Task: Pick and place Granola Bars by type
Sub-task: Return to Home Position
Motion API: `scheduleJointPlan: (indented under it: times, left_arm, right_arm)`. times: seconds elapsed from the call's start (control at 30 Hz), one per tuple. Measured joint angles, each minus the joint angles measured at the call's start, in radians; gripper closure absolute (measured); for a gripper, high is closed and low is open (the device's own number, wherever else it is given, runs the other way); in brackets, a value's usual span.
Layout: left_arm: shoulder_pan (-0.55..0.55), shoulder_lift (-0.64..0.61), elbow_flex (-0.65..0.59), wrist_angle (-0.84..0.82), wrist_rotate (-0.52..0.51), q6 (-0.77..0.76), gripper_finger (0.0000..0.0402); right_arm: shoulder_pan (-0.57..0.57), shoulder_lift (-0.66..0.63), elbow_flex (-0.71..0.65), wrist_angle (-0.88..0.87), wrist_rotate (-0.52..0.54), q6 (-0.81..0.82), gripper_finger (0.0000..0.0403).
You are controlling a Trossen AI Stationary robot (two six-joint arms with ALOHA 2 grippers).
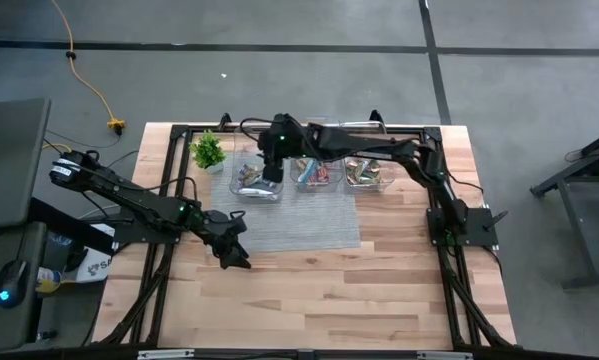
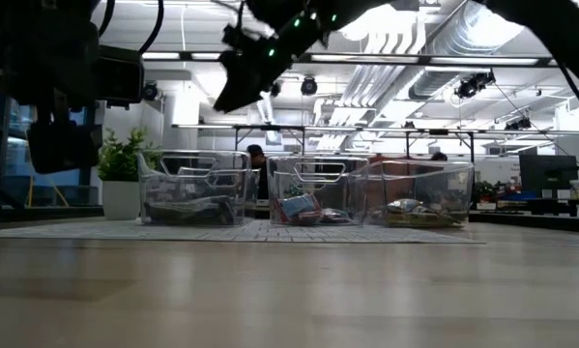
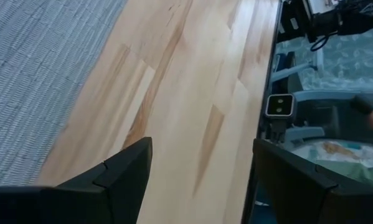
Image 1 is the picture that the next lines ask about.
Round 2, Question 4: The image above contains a black table frame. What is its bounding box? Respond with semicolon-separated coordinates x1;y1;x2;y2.
91;109;520;360

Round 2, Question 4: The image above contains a yellow extension cord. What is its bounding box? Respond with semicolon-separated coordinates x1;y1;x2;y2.
51;0;128;136

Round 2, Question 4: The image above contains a white printed box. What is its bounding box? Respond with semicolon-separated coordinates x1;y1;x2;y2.
76;223;118;285

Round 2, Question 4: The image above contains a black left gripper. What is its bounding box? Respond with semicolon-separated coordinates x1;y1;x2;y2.
198;209;253;271

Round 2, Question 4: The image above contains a green plant in white pot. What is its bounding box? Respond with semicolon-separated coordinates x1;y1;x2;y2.
188;128;228;175

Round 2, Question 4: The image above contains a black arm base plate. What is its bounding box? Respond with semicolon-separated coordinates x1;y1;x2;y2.
425;206;509;250
111;219;183;246

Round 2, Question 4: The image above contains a silver metal bracket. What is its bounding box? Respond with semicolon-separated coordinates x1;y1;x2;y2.
136;349;196;360
416;350;474;360

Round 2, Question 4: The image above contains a grey woven placemat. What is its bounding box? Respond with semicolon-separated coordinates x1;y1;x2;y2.
209;158;363;255

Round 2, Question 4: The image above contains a yellow can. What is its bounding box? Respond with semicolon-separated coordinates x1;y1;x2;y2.
35;266;64;295

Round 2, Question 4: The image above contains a large clear plastic bin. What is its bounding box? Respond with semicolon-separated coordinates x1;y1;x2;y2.
227;123;286;203

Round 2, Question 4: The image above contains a black computer mouse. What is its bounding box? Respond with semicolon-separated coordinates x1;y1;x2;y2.
0;258;30;310

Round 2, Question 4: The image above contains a grey side desk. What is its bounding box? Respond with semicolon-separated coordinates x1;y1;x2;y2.
0;97;53;351

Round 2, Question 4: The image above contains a blue granola bar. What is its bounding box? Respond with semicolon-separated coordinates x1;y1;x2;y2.
297;158;320;187

